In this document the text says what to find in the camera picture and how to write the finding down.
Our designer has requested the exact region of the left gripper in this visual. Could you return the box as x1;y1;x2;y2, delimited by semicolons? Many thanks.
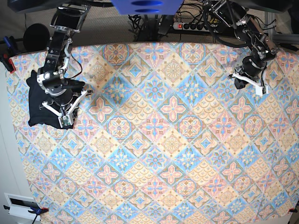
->
228;69;263;90

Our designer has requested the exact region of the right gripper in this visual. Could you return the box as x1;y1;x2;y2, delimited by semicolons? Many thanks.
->
41;89;93;117

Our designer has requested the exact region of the black t-shirt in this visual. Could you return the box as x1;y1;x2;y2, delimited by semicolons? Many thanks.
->
26;70;73;129

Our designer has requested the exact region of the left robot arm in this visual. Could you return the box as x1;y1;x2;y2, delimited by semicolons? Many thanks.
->
203;0;278;96

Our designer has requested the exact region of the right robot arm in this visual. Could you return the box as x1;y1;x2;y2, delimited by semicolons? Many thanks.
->
7;0;103;121

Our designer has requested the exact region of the white power strip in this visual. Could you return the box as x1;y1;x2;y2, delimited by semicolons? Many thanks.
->
172;22;208;32

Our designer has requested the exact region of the black round stool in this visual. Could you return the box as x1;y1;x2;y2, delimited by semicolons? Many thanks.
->
23;23;50;52

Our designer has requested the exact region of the blue orange clamp upper left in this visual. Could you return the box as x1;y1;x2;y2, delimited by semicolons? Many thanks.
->
0;36;18;74

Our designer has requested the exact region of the blue orange clamp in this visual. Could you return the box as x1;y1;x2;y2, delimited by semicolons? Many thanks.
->
0;36;18;74
3;205;49;224

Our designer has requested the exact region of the patterned tablecloth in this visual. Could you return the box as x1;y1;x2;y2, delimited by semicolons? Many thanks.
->
5;43;299;224

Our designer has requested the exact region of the blue orange clamp lower left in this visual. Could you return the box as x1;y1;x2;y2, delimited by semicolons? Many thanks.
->
3;205;49;224

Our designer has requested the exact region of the white floor vent box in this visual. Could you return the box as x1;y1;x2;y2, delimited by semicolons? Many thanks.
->
4;193;38;224

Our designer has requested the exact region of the orange clamp lower right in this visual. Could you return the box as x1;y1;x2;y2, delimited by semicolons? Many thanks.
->
289;208;298;213

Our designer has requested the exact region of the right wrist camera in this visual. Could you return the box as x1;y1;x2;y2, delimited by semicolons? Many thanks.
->
58;115;72;128

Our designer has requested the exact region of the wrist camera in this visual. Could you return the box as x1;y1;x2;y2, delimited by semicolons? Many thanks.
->
58;115;72;128
255;85;269;97

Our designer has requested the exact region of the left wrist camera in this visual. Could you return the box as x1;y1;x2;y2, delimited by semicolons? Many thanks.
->
255;85;269;97

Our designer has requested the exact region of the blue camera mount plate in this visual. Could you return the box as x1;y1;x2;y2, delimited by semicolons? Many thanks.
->
111;0;183;15

